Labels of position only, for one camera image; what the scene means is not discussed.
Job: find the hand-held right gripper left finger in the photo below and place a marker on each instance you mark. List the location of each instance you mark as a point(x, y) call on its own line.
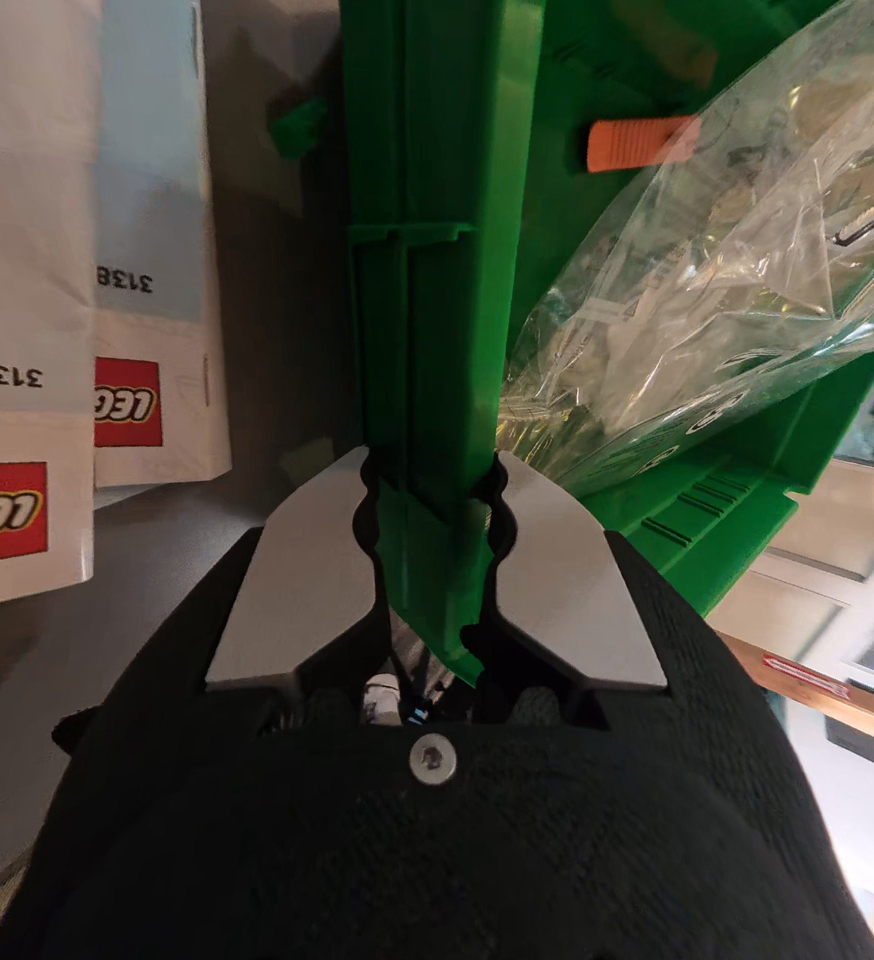
point(302, 592)

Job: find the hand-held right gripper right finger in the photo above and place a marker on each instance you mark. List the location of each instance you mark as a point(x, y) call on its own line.
point(572, 592)

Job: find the green plastic bin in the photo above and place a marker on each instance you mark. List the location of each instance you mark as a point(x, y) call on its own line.
point(437, 225)

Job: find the clear plastic bag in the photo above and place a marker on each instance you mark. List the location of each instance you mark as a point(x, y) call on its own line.
point(669, 442)
point(744, 225)

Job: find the green lego brick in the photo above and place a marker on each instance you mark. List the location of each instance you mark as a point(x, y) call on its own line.
point(298, 127)

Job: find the red arrow sign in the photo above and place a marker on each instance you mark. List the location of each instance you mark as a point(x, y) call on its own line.
point(804, 671)

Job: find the white instruction booklet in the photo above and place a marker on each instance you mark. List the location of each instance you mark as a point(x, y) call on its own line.
point(152, 300)
point(24, 300)

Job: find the orange brick separator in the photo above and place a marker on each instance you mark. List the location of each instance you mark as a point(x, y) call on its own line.
point(635, 142)

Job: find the wooden post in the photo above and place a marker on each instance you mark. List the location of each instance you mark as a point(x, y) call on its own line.
point(819, 694)

